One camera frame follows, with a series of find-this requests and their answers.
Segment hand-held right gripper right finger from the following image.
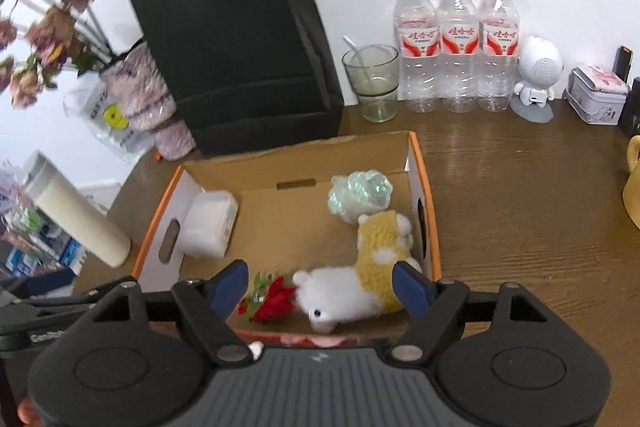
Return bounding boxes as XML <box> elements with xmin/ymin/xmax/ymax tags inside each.
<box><xmin>389</xmin><ymin>259</ymin><xmax>551</xmax><ymax>365</ymax></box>

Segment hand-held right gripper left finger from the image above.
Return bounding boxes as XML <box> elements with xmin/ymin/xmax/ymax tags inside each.
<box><xmin>90</xmin><ymin>259</ymin><xmax>253</xmax><ymax>367</ymax></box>

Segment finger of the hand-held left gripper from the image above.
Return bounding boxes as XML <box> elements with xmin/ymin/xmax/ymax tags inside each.
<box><xmin>0</xmin><ymin>268</ymin><xmax>77</xmax><ymax>300</ymax></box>
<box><xmin>0</xmin><ymin>278</ymin><xmax>126</xmax><ymax>320</ymax></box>

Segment white and yellow alpaca plush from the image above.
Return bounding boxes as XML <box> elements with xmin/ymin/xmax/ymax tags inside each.
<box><xmin>292</xmin><ymin>209</ymin><xmax>423</xmax><ymax>334</ymax></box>

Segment orange-edged cardboard box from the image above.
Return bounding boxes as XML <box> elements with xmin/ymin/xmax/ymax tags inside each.
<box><xmin>131</xmin><ymin>131</ymin><xmax>443</xmax><ymax>349</ymax></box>

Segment wooden desktop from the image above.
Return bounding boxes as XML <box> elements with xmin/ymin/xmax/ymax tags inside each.
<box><xmin>70</xmin><ymin>97</ymin><xmax>640</xmax><ymax>427</ymax></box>

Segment red artificial rose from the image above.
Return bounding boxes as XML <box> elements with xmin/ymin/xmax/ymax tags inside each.
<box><xmin>237</xmin><ymin>272</ymin><xmax>299</xmax><ymax>326</ymax></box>

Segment colourful printed packages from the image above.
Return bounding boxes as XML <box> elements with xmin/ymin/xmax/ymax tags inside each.
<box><xmin>0</xmin><ymin>159</ymin><xmax>87</xmax><ymax>279</ymax></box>

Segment white tissue pack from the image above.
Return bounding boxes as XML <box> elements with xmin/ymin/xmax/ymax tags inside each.
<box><xmin>177</xmin><ymin>189</ymin><xmax>240</xmax><ymax>259</ymax></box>

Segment cream cylindrical tumbler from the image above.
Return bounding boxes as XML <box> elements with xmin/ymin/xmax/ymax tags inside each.
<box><xmin>25</xmin><ymin>152</ymin><xmax>132</xmax><ymax>269</ymax></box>

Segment white paper sheet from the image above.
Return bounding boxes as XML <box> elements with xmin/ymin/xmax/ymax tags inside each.
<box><xmin>75</xmin><ymin>179</ymin><xmax>126</xmax><ymax>214</ymax></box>

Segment green bubble wrap ball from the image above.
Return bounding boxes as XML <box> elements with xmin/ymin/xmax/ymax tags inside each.
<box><xmin>327</xmin><ymin>170</ymin><xmax>394</xmax><ymax>224</ymax></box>

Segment clear plastic bag yellow print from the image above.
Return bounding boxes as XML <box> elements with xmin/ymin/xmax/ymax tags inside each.
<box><xmin>64</xmin><ymin>77</ymin><xmax>157</xmax><ymax>166</ymax></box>

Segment clear glass cup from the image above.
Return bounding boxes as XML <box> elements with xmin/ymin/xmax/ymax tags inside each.
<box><xmin>342</xmin><ymin>44</ymin><xmax>400</xmax><ymax>123</ymax></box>

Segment dried pink flower bouquet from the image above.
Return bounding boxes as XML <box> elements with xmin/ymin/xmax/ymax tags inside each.
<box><xmin>0</xmin><ymin>0</ymin><xmax>196</xmax><ymax>160</ymax></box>

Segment clear water bottle red label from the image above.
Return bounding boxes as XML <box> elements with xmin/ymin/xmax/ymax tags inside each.
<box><xmin>392</xmin><ymin>0</ymin><xmax>442</xmax><ymax>114</ymax></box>
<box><xmin>436</xmin><ymin>0</ymin><xmax>482</xmax><ymax>114</ymax></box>
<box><xmin>477</xmin><ymin>0</ymin><xmax>521</xmax><ymax>113</ymax></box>

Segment black paper bag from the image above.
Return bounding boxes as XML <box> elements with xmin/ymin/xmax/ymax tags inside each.
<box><xmin>129</xmin><ymin>0</ymin><xmax>345</xmax><ymax>158</ymax></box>

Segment clear stirring stick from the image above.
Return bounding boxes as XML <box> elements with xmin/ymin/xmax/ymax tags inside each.
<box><xmin>343</xmin><ymin>35</ymin><xmax>375</xmax><ymax>82</ymax></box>

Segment yellow ceramic mug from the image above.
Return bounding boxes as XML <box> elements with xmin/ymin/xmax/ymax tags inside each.
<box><xmin>621</xmin><ymin>135</ymin><xmax>640</xmax><ymax>228</ymax></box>

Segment white robot-shaped speaker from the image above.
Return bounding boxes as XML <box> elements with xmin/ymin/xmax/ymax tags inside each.
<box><xmin>510</xmin><ymin>35</ymin><xmax>565</xmax><ymax>124</ymax></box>

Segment grey printed tin box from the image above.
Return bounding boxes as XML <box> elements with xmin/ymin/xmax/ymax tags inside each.
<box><xmin>565</xmin><ymin>64</ymin><xmax>630</xmax><ymax>126</ymax></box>

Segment dark box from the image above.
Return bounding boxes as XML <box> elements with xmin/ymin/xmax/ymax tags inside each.
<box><xmin>619</xmin><ymin>77</ymin><xmax>640</xmax><ymax>138</ymax></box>

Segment black rectangular case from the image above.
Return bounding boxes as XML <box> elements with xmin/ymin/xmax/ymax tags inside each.
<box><xmin>614</xmin><ymin>46</ymin><xmax>635</xmax><ymax>82</ymax></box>

